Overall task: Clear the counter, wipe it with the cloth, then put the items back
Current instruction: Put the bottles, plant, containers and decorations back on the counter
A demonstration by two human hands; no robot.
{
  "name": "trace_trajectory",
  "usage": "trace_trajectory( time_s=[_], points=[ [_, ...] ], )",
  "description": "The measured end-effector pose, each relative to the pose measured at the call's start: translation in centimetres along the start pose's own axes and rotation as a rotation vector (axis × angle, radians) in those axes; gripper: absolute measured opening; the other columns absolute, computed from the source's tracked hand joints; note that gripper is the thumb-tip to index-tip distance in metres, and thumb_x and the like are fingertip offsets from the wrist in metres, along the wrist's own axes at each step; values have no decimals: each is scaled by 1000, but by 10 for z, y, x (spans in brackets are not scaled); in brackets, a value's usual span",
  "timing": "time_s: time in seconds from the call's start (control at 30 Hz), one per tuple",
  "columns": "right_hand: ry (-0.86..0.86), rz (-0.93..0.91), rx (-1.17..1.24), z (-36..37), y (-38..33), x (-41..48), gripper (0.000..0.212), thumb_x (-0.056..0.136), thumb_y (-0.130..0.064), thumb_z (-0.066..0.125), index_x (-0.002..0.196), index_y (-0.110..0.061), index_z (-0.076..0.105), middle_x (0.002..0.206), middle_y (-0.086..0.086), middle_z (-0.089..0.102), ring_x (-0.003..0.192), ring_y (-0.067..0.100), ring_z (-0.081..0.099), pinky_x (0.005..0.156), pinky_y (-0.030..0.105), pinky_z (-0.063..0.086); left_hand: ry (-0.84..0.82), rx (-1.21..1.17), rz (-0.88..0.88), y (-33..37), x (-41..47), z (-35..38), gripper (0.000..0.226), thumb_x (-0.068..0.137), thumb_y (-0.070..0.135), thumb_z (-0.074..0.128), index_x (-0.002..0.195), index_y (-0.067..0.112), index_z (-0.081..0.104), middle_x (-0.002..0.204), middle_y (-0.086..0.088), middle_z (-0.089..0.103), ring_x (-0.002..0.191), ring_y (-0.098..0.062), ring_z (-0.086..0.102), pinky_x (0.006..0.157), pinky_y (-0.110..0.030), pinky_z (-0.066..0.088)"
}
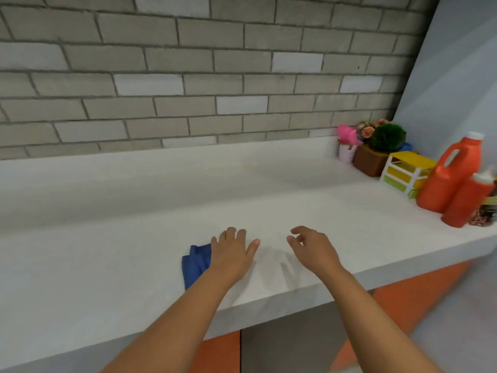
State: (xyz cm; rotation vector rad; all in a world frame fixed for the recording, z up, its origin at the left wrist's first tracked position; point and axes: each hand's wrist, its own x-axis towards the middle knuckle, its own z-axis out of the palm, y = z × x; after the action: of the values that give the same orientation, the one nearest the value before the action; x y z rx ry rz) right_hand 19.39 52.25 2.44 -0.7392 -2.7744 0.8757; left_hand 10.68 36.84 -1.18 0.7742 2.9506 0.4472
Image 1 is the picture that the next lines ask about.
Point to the orange cabinet front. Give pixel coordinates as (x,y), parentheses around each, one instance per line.
(407,299)

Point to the white countertop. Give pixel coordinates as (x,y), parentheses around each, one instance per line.
(116,236)

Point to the person's left forearm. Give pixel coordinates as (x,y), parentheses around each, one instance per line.
(174,330)

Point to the brown tissue box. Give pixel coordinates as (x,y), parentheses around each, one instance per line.
(369,163)

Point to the red squeeze bottle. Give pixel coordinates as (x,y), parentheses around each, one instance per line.
(464,201)

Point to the green plant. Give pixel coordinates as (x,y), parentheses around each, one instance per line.
(387,137)

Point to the artificial flowers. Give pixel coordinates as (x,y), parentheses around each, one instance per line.
(367,130)

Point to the person's right forearm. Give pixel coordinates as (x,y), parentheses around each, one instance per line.
(380,326)

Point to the orange plastic jug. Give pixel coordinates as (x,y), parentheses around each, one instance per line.
(442,186)

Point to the pink metal bucket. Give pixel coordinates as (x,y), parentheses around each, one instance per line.
(346,153)

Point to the black coffee granules pouch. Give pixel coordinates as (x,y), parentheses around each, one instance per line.
(485,215)

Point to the yellow mini drawer organizer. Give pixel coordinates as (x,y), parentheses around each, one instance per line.
(404,174)

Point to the person's left hand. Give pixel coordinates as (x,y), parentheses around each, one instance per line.
(231,256)

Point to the clear jar with blue lid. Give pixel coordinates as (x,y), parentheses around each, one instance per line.
(407,147)

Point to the person's right hand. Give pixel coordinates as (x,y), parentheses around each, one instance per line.
(316,252)

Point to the blue cloth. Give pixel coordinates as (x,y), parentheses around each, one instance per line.
(196,264)

